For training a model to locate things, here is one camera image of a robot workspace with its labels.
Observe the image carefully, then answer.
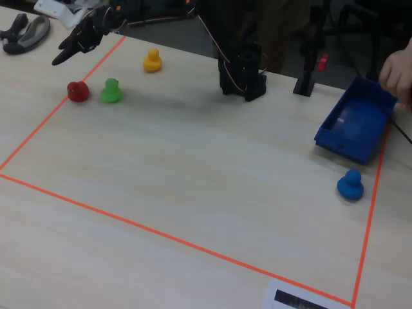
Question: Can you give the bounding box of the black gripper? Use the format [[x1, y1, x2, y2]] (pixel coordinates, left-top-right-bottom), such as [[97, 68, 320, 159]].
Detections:
[[51, 6, 126, 66]]

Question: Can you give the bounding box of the red rubber duck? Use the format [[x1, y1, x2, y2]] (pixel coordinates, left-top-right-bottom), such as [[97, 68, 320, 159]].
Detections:
[[66, 80, 91, 104]]

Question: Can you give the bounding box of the green rubber duck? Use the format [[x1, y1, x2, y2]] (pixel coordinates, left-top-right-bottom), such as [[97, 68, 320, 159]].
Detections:
[[100, 78, 124, 105]]

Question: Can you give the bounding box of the yellow rubber duck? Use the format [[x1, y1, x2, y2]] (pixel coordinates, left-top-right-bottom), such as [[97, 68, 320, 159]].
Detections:
[[142, 48, 163, 73]]

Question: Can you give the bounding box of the blue plastic box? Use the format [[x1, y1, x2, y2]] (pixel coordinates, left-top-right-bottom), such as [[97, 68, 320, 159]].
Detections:
[[314, 76, 400, 165]]

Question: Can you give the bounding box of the blue rubber duck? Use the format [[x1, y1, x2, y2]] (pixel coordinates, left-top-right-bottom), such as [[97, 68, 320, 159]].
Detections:
[[336, 169, 365, 201]]

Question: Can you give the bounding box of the person bare hand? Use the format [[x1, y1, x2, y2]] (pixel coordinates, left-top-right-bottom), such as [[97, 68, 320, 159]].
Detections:
[[379, 40, 412, 113]]

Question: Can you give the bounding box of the grey black hand tool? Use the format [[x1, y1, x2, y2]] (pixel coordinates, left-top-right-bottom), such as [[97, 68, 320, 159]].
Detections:
[[0, 13, 52, 55]]

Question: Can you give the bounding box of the orange tape strip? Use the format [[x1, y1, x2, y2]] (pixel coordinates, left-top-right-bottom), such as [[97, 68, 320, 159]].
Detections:
[[350, 120, 392, 308], [0, 173, 354, 306], [0, 35, 127, 171]]

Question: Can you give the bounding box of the black office chair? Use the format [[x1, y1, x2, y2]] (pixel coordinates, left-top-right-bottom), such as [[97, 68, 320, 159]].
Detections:
[[334, 0, 412, 81]]

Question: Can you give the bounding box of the white paper label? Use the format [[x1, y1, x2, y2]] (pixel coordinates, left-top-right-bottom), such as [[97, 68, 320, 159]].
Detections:
[[262, 279, 353, 309]]

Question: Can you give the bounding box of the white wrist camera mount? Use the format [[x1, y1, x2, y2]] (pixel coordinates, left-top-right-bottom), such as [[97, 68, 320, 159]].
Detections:
[[33, 0, 89, 29]]

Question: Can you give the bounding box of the white servo wire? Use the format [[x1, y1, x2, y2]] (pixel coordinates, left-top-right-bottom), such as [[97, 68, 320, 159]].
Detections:
[[196, 14, 249, 94]]

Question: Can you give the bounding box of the black camera stand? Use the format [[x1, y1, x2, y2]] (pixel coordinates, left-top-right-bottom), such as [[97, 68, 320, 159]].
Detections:
[[292, 0, 332, 97]]

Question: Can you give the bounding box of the black thin cable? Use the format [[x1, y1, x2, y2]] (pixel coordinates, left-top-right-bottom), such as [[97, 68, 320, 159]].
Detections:
[[389, 117, 412, 145]]

